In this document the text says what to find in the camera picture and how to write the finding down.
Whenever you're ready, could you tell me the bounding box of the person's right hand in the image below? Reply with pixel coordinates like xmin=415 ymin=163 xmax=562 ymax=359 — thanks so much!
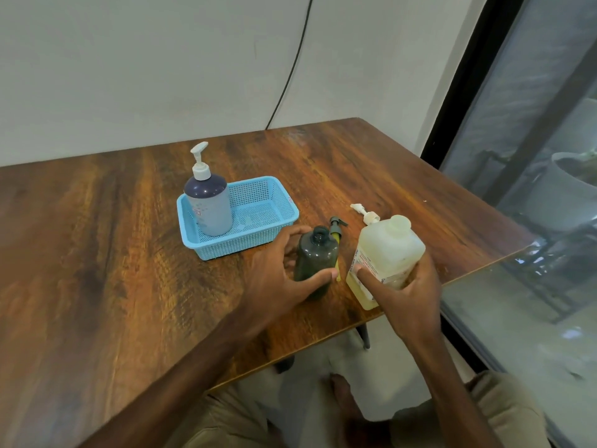
xmin=350 ymin=251 xmax=445 ymax=344

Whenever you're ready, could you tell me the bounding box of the person's left hand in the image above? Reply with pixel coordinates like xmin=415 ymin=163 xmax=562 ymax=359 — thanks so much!
xmin=239 ymin=225 xmax=340 ymax=330

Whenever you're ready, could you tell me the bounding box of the dark green bottle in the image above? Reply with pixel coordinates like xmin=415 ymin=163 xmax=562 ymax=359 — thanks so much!
xmin=293 ymin=226 xmax=340 ymax=301

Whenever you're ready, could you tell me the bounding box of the pale yellow translucent bottle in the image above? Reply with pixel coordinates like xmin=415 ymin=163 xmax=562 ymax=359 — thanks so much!
xmin=345 ymin=215 xmax=426 ymax=311

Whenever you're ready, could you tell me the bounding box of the person's left forearm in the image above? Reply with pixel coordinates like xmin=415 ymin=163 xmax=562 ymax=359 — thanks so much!
xmin=77 ymin=309 xmax=280 ymax=448

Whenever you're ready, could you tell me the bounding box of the person's right forearm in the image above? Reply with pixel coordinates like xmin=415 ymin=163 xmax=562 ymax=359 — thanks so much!
xmin=396 ymin=329 xmax=507 ymax=448

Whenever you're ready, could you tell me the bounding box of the dark pump head, yellow tube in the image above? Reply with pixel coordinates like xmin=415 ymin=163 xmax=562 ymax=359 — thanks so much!
xmin=329 ymin=217 xmax=349 ymax=281

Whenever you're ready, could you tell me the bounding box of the white pump head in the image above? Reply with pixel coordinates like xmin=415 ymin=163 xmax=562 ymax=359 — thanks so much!
xmin=350 ymin=203 xmax=381 ymax=226

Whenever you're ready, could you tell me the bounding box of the light blue plastic basket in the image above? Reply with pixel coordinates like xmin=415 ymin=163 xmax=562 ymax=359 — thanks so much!
xmin=176 ymin=176 xmax=300 ymax=262

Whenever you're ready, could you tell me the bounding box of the person's bare foot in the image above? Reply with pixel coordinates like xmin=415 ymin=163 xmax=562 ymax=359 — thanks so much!
xmin=328 ymin=373 xmax=376 ymax=427

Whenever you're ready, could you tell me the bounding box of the purple pump bottle, white pump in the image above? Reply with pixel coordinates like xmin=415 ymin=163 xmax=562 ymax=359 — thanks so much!
xmin=184 ymin=142 xmax=233 ymax=237

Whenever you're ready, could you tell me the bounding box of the person's left leg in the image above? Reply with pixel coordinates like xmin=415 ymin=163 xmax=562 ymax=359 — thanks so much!
xmin=179 ymin=368 xmax=283 ymax=448

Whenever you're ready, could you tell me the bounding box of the person's leg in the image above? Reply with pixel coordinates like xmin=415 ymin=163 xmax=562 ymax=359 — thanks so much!
xmin=388 ymin=370 xmax=552 ymax=448
xmin=179 ymin=368 xmax=283 ymax=448

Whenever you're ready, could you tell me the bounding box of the person's right leg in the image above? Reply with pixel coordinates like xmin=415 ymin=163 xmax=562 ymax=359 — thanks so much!
xmin=388 ymin=370 xmax=552 ymax=448

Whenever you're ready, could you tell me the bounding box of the black metal stand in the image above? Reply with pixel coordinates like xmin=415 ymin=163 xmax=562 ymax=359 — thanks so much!
xmin=513 ymin=224 xmax=597 ymax=324

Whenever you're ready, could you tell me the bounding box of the grey plant pot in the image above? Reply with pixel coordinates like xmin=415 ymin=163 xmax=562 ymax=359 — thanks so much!
xmin=521 ymin=151 xmax=597 ymax=235

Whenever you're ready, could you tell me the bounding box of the black cable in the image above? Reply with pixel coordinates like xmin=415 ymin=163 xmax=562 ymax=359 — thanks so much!
xmin=264 ymin=0 xmax=314 ymax=131

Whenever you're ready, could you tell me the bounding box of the black window frame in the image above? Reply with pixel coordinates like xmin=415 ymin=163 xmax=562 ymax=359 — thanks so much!
xmin=420 ymin=0 xmax=597 ymax=448

